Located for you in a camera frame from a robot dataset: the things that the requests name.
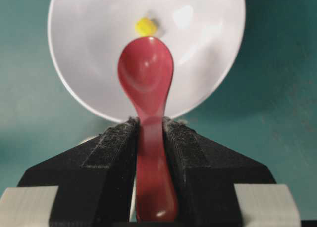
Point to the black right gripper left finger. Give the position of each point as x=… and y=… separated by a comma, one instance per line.
x=89, y=185

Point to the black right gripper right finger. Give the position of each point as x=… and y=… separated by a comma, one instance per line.
x=219, y=187

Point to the pink plastic soup spoon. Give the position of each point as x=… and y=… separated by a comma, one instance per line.
x=145, y=71

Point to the yellow hexagonal prism block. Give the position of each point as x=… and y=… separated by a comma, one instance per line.
x=145, y=27

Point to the white round bowl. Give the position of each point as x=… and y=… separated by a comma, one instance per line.
x=87, y=37

